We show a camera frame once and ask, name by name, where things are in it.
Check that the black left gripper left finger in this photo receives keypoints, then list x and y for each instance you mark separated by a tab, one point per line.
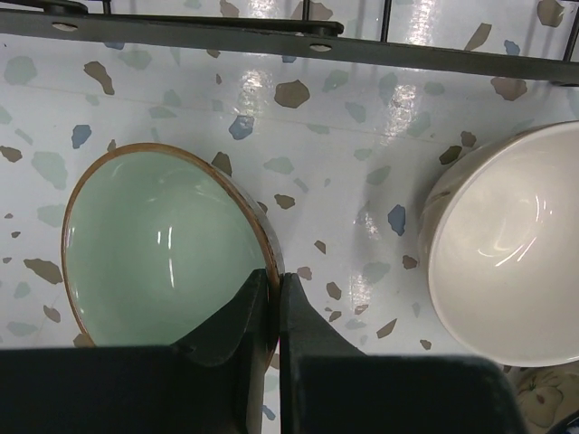
209	381

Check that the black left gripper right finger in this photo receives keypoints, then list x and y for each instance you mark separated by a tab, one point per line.
328	386

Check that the mint green bowl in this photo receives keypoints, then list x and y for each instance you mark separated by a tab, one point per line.
155	240

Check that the cream white bowl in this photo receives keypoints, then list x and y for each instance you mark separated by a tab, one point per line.
498	237

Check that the black wire dish rack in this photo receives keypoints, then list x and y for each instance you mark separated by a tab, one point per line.
305	38

